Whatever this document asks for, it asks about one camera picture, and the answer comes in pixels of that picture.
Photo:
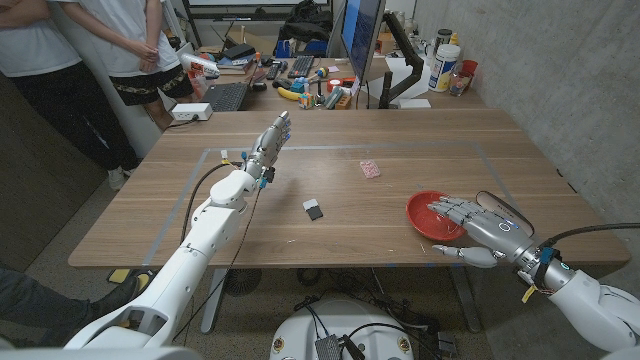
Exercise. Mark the colourful puzzle cube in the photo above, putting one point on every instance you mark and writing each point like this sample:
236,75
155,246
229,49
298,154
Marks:
305,101

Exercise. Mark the pink patterned packet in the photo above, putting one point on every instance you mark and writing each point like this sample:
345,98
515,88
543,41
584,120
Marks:
370,169

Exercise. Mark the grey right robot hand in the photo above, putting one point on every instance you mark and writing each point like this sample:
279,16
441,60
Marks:
492,230

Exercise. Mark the white tub blue label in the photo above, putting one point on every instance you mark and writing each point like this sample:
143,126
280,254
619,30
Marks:
442,70

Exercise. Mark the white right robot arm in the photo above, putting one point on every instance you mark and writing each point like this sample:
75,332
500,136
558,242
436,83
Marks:
600,310

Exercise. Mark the white paper sheet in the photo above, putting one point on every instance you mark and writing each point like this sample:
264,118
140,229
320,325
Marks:
400,70

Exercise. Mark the orange brick block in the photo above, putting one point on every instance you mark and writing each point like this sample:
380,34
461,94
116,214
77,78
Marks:
343,102

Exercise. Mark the black laptop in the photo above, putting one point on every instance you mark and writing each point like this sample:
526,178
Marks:
225,97

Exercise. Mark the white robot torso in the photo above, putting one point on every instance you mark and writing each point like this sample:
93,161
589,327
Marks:
100,355

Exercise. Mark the red cup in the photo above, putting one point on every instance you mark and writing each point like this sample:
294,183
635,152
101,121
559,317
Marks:
470,67

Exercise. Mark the white snack bag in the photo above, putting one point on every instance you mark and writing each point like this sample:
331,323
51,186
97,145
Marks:
200,65

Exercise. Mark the black flat device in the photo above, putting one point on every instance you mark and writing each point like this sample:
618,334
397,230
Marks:
239,51

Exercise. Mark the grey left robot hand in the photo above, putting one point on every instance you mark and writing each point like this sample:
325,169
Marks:
267,147

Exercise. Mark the cardboard box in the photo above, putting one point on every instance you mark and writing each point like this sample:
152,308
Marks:
385,44

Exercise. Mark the person in black trousers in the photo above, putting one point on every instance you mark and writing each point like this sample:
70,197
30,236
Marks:
65,110

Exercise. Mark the yellow floor note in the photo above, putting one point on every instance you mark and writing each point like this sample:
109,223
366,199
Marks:
119,275

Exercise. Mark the beige oval case black rim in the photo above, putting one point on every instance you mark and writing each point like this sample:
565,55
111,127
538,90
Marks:
492,200

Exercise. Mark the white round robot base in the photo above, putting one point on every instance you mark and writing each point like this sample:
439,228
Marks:
370,335

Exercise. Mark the black backpack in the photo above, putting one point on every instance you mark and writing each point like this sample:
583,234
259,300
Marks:
305,22

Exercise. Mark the stack of books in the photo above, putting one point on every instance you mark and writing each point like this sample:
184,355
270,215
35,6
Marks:
235,64

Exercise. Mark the black keyboard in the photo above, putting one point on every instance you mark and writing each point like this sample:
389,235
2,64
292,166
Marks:
301,66

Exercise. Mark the yellow bottle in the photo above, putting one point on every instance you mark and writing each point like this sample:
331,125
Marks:
454,39

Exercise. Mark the black and white battery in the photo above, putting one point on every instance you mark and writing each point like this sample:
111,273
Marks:
314,212

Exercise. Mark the person in camouflage shorts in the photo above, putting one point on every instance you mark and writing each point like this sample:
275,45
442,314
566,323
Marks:
125,45

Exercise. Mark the round black floor fan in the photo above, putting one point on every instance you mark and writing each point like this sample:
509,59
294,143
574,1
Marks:
242,282

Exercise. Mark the red bowl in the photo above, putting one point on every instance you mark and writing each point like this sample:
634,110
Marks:
420,220

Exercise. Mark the computer monitor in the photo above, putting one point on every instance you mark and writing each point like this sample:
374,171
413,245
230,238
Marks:
362,35

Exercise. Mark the grey table leg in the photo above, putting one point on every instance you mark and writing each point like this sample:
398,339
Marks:
465,300
212,305

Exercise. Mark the black computer mouse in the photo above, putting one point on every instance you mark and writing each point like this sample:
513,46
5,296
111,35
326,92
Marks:
259,86

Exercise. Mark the black remote control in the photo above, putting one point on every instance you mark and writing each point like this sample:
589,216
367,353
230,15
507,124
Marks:
273,70

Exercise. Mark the clear glass jar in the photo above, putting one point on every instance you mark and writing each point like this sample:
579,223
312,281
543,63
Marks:
459,84

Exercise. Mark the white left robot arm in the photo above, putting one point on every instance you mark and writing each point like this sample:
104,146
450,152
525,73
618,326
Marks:
200,250

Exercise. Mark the blue bin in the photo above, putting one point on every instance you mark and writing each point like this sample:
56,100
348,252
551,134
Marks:
316,47

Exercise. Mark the flat white box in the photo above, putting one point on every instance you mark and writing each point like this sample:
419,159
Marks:
415,103

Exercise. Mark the yellow banana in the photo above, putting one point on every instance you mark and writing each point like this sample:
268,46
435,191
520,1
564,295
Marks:
287,94

